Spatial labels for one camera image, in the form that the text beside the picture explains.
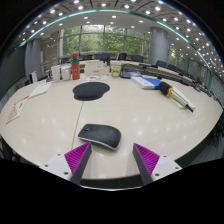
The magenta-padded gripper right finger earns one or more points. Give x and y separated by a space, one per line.
156 165

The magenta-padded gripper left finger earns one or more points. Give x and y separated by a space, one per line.
68 165

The black computer mouse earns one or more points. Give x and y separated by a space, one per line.
100 135

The black mouse pad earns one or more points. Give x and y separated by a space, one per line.
90 90

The white paper sheet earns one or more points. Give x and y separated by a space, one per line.
185 96

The red and white leaflet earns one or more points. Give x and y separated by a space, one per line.
17 108

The black handheld microphone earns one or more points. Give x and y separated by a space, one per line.
165 88

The white booklet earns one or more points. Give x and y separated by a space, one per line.
40 90

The blue and white book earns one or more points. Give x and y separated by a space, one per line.
146 82

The colourful printed leaflet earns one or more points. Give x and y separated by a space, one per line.
95 78

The white lidded mug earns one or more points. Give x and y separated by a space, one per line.
66 73

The long curved conference desk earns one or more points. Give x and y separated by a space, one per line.
166 71

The black desk microphone console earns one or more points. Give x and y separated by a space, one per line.
130 74

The red drink bottle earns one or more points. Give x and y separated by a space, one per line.
75 68

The cream cardboard box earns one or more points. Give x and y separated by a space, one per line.
96 68

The dark office chairs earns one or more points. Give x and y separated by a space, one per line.
161 64

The green and white paper cup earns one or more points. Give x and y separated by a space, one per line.
116 69

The round ceiling lights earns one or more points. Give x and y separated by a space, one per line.
103 5

